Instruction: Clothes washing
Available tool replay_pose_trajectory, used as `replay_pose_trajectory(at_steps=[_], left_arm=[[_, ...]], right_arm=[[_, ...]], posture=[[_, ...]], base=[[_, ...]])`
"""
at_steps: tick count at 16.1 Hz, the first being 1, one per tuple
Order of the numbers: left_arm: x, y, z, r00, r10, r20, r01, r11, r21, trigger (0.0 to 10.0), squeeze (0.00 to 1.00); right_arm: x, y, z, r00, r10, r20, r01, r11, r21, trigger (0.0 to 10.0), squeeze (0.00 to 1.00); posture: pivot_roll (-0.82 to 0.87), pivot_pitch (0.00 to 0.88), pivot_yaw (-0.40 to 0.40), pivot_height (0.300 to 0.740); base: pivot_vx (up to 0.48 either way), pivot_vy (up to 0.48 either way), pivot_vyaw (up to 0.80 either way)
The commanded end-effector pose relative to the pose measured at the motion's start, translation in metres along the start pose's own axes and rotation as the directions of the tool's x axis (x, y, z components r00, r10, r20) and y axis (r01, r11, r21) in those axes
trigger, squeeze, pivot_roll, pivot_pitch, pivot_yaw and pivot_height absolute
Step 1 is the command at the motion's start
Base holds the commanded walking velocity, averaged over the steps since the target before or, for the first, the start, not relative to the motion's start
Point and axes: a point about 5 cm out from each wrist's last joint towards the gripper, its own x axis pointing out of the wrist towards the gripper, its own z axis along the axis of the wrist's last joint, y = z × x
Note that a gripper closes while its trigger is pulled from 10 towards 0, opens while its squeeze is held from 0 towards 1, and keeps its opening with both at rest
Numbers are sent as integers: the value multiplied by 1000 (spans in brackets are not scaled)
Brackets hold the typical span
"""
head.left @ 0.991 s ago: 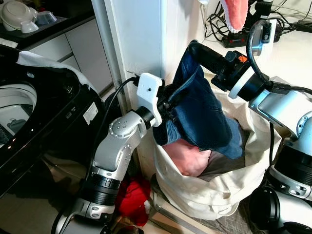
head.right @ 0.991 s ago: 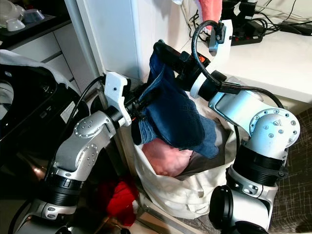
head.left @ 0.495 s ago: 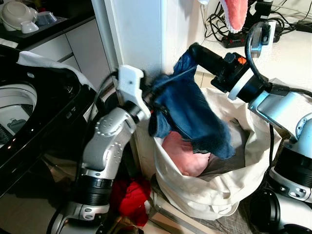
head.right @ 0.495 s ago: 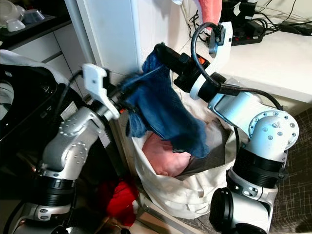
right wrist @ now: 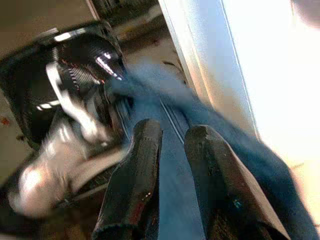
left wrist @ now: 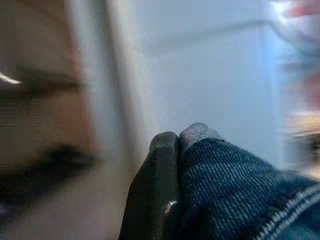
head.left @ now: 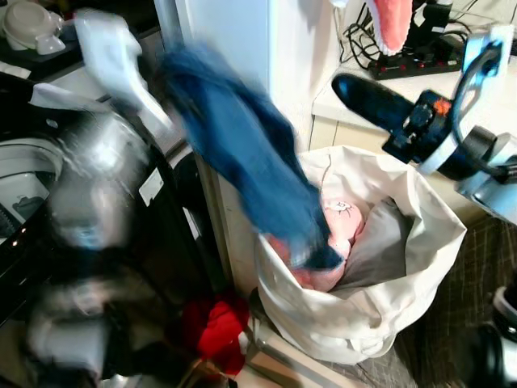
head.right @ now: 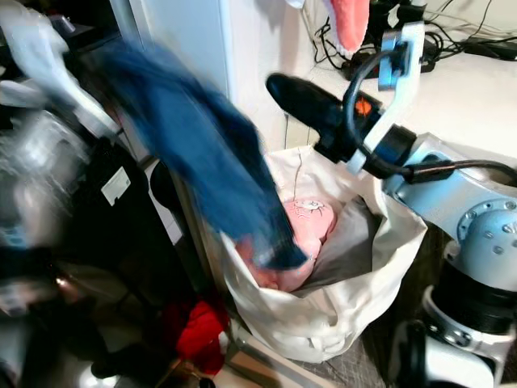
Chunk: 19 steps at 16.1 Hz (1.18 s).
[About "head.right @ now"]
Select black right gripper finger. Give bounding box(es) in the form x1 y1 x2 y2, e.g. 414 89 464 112
264 72 348 135

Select blue denim garment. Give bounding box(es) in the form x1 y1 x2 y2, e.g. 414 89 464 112
99 39 309 272

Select black washing machine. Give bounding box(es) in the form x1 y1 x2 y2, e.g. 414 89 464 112
0 81 215 388

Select black power strip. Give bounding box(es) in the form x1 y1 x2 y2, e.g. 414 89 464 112
341 44 397 80

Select tall white cabinet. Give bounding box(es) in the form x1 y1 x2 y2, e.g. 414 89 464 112
109 0 316 243

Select pink plush slipper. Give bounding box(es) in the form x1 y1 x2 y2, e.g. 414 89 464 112
323 0 372 57

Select pink garment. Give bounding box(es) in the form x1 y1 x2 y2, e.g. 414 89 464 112
236 198 338 293

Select black power adapter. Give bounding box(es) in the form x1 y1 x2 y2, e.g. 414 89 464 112
370 0 427 46

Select grey garment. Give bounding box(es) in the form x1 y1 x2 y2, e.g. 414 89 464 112
297 196 382 290

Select white fabric laundry bag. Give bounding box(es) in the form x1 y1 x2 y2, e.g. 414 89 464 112
212 145 428 365

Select white sticker label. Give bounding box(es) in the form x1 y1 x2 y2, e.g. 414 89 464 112
101 167 132 207

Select red cloth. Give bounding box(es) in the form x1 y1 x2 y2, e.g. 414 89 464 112
164 299 232 378

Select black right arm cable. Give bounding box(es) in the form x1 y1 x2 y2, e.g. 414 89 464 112
341 47 517 185

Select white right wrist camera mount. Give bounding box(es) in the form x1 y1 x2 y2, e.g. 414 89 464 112
346 22 427 175

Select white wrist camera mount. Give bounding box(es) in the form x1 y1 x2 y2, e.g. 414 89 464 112
0 0 122 140
346 22 427 175

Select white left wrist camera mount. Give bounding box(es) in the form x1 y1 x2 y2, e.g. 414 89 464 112
0 0 122 140

